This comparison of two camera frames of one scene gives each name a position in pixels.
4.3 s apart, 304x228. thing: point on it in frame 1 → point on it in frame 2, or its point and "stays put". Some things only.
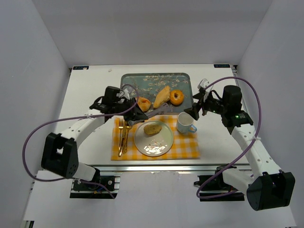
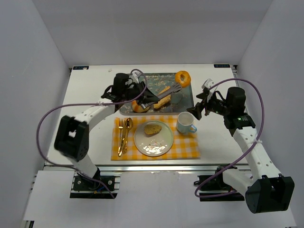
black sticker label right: x=222 y=65 stays put
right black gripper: x=198 y=107 stays put
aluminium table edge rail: x=161 y=168 stays put
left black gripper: x=136 y=112 → x=141 y=94
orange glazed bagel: x=176 y=97 → x=183 y=78
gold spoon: x=125 y=149 stays put
